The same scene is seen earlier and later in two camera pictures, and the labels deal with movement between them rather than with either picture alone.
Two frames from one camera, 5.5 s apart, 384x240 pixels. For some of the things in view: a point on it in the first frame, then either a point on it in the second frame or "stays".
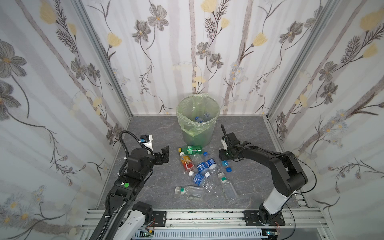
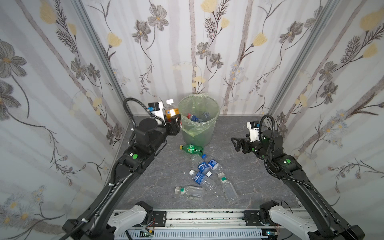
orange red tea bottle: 186,161 → 171,110
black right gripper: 229,142 → 244,145
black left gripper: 159,156 → 173,126
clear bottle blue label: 201,166 stays
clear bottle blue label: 202,181 stays
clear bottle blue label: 207,116 stays
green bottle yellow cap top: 191,149 stays
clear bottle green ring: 191,191 stays
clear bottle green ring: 228,187 stays
